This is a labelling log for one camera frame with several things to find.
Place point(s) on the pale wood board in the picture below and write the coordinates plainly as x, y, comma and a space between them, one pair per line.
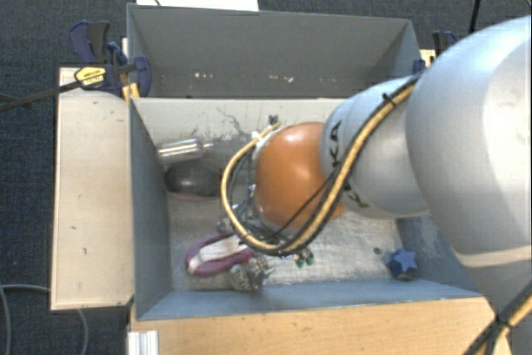
91, 195

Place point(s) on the blue star-shaped block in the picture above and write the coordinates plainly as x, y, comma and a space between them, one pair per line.
402, 261

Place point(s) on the grey metal bin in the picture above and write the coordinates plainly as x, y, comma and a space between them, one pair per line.
257, 50

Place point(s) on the dark grey oval object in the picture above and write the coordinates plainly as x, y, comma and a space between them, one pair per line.
191, 179

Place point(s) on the speckled grey ball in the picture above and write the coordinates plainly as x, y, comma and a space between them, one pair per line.
243, 278

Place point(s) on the silver metal cylinder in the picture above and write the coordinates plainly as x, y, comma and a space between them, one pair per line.
180, 151

